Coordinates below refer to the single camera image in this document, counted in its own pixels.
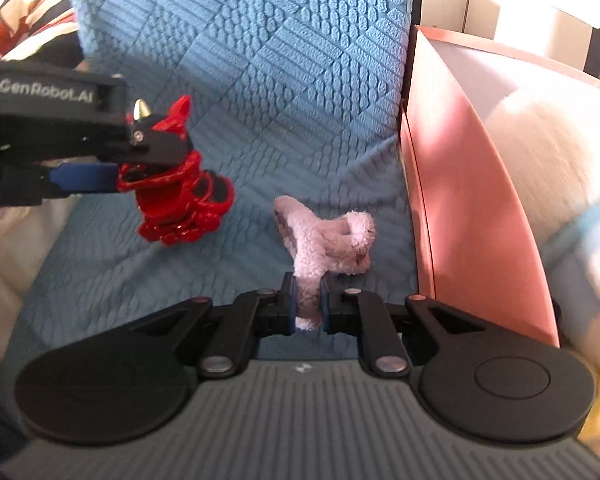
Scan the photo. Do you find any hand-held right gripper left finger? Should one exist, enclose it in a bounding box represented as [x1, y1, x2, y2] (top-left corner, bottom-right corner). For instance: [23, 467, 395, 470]
[127, 272, 297, 380]

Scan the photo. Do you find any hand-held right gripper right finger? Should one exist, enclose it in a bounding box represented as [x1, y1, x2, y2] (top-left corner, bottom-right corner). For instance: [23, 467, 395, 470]
[320, 280, 487, 380]

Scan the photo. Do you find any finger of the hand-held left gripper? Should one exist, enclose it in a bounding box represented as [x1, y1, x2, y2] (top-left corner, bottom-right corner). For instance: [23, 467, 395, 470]
[44, 162, 123, 197]
[122, 115, 197, 167]

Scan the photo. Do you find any red and black toy figure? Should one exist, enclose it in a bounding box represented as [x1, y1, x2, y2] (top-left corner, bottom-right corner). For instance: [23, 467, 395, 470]
[115, 95, 237, 247]

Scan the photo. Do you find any pink fuzzy plush piece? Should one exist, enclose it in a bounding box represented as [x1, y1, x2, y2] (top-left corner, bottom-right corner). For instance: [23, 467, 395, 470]
[272, 195, 377, 332]

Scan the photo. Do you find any pink box with white inside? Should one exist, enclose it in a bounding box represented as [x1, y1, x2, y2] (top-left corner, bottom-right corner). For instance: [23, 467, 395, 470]
[397, 24, 600, 350]

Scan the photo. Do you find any white plush duck toy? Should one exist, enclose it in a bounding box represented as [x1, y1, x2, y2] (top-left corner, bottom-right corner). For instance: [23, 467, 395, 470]
[482, 87, 600, 456]

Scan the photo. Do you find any white lace cloth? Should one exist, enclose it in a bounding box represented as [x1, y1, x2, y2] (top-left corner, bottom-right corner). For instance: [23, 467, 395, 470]
[0, 194, 78, 321]

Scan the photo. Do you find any red and white printed blanket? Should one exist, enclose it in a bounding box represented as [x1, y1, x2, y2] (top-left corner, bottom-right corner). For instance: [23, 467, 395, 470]
[0, 0, 83, 63]

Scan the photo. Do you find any blue textured sofa cover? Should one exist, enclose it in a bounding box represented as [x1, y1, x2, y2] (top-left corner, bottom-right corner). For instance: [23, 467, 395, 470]
[0, 0, 433, 433]

